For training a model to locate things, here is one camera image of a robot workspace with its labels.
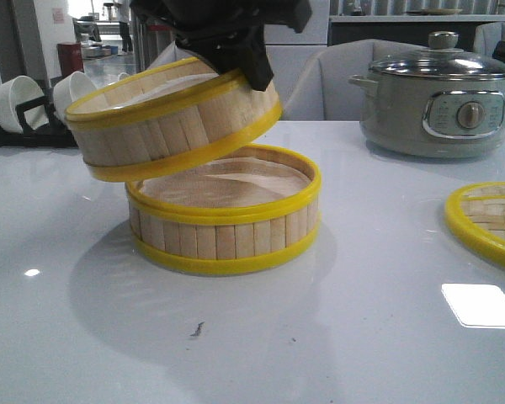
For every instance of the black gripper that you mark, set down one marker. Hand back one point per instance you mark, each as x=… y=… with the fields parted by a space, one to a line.
x=227 y=35

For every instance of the bamboo steamer basket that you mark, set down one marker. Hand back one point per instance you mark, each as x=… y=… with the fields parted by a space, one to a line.
x=169 y=119
x=254 y=209

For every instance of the yellow bamboo steamer lid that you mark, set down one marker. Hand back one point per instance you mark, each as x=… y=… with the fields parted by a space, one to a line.
x=475 y=214

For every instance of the white drawer cabinet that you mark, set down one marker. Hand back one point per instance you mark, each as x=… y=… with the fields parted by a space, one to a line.
x=288 y=51

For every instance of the grey chair middle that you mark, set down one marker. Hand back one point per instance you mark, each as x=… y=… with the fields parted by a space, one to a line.
x=322 y=91

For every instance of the grey chair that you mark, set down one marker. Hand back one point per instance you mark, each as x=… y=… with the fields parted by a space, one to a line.
x=490 y=40
x=322 y=91

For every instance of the person in background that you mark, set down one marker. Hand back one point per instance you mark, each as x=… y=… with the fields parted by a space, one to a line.
x=122 y=8

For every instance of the white bowl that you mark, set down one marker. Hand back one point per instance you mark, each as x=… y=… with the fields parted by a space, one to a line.
x=123 y=76
x=69 y=90
x=12 y=93

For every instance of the red box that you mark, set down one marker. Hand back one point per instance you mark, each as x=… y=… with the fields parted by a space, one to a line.
x=70 y=58

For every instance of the dark counter cabinet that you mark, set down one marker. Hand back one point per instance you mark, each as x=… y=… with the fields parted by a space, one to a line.
x=406 y=28

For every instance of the black bowl rack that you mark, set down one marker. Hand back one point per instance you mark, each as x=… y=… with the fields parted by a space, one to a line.
x=51 y=134

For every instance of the green electric cooking pot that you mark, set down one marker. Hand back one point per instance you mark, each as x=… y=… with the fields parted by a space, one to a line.
x=431 y=117

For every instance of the glass pot lid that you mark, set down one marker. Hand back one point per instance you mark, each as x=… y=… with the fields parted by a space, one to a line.
x=442 y=59

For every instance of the white bowl far left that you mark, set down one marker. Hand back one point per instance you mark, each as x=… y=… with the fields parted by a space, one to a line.
x=12 y=93

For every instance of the grey chair right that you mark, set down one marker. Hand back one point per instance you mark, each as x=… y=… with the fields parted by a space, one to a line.
x=490 y=40

